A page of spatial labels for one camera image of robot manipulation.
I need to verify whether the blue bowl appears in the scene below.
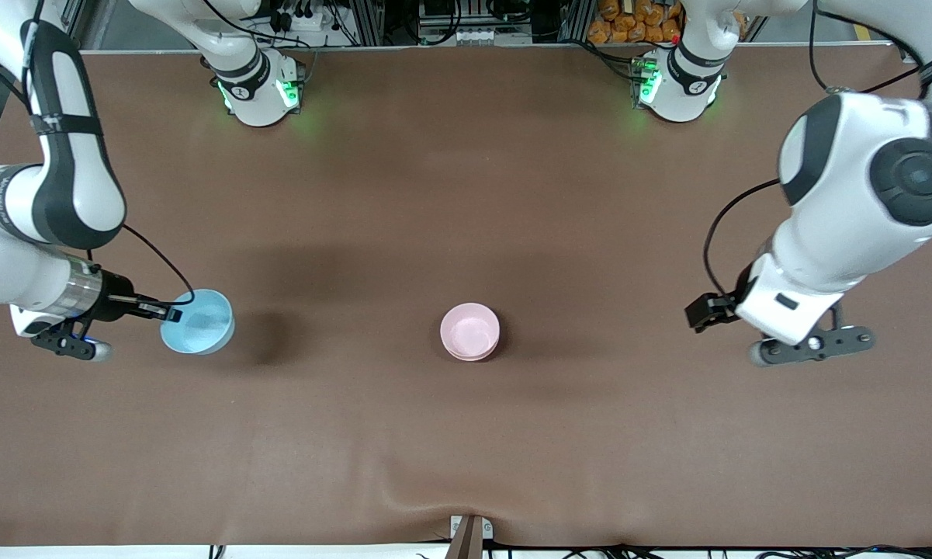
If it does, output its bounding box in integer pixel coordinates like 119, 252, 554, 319
160, 289, 235, 356

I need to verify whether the pink bowl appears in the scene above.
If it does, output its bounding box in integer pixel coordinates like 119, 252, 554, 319
440, 303, 502, 361

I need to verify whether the white bowl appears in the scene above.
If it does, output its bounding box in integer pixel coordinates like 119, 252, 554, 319
442, 342, 501, 363

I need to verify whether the brown table cover mat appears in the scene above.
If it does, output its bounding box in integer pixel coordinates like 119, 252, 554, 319
0, 43, 932, 548

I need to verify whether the orange snack packets pile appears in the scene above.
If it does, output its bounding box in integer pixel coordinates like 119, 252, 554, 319
587, 0, 684, 45

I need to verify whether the white power strip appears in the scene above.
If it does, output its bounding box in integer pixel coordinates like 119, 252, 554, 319
268, 6, 334, 33

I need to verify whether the brown wooden strip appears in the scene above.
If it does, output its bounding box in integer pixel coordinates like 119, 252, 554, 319
444, 516, 483, 559

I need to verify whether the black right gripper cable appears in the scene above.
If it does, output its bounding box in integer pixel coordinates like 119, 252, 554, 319
121, 224, 196, 307

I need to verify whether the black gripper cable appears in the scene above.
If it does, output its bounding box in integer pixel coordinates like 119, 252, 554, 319
703, 179, 782, 300
121, 224, 196, 307

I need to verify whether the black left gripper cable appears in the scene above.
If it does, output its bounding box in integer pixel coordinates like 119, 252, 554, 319
703, 179, 782, 300

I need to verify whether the black cable with connector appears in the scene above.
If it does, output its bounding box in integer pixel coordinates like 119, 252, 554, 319
809, 0, 926, 94

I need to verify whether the grey table clamp bracket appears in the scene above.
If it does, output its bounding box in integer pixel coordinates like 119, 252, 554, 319
450, 515, 494, 540

